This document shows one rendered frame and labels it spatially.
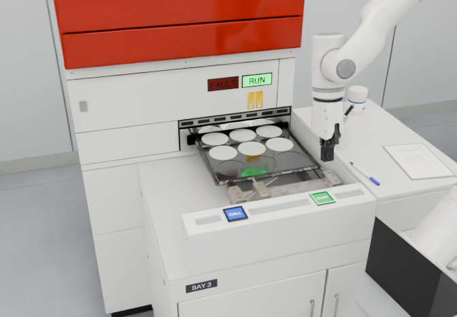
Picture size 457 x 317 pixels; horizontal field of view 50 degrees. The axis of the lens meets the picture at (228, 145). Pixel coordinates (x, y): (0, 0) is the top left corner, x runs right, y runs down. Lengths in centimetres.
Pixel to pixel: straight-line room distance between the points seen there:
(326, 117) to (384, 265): 41
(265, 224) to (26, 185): 231
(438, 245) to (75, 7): 119
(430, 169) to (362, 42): 59
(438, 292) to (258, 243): 46
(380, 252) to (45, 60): 244
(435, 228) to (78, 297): 175
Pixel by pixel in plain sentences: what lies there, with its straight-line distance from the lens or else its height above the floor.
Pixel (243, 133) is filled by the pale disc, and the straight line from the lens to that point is 186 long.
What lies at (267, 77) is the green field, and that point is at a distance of 183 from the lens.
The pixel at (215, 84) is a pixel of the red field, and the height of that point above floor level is 110.
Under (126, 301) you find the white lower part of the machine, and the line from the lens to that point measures 228.
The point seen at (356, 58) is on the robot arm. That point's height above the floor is 139.
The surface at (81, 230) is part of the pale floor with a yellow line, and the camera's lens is 291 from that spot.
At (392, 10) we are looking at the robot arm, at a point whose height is 148.
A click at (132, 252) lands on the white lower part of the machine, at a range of 210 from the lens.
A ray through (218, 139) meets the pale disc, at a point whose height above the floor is 90.
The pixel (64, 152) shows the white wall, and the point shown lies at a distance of 350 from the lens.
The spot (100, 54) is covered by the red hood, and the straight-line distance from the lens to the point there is 162.
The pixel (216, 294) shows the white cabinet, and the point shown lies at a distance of 144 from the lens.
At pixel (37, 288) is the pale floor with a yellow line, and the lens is 264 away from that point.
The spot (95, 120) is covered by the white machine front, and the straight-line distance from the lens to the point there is 176.
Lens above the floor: 177
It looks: 29 degrees down
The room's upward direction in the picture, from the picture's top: straight up
